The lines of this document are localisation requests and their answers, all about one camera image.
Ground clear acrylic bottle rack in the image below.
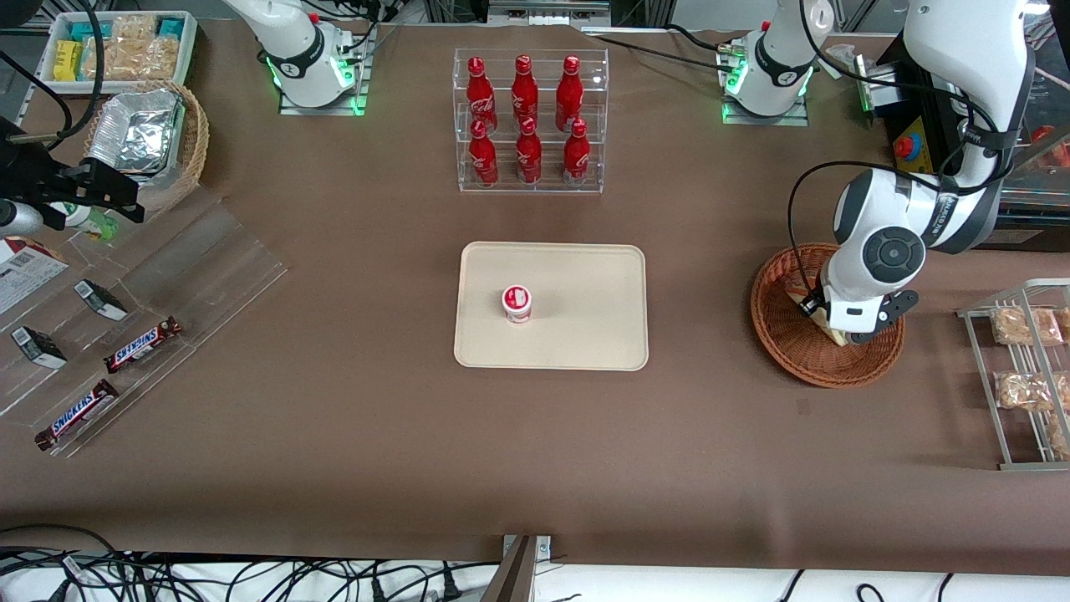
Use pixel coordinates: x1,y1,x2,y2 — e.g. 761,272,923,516
454,48,609,195

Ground black food warmer appliance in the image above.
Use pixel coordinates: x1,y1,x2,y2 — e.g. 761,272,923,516
861,33,1070,252

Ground triangular sandwich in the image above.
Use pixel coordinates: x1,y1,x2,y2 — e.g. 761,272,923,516
784,283,849,346

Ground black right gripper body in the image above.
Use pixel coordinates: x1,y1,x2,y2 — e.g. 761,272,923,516
0,121,53,210

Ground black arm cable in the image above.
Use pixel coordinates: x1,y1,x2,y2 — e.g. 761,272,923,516
788,0,1017,293

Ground dark mount post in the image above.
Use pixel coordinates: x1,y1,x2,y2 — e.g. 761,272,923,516
481,535,538,602

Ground red food on skewer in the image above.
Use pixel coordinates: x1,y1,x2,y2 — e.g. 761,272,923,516
1032,125,1070,168

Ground clear acrylic stepped display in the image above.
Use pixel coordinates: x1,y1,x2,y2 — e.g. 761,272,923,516
0,184,289,459

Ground aluminium foil container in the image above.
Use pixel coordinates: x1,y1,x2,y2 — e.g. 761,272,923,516
88,88,185,176

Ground brown round wicker basket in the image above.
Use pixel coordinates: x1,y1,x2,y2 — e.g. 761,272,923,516
751,242,906,389

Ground brown table cover sheet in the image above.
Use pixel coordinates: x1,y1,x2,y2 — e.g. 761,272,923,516
0,18,1070,578

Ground white plastic bin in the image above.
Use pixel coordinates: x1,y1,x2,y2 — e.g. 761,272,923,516
40,11,198,93

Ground silver wire rack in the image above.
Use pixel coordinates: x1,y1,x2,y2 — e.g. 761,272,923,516
957,280,1070,472

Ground light wicker basket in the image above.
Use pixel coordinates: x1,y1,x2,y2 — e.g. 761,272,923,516
84,79,210,214

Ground red cola bottle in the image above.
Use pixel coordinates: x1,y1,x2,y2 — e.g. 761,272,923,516
466,56,497,135
556,55,584,132
512,54,540,126
563,119,591,186
468,119,500,187
515,117,543,185

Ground small black carton box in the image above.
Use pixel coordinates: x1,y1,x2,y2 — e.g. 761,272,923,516
10,326,68,370
74,279,129,322

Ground brown Snickers bar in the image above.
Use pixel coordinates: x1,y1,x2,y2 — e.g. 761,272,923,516
34,379,120,452
104,316,183,374

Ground cream plastic tray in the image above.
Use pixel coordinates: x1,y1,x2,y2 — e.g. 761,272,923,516
454,242,650,371

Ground white and red carton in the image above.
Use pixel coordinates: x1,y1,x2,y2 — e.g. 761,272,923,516
0,237,69,314

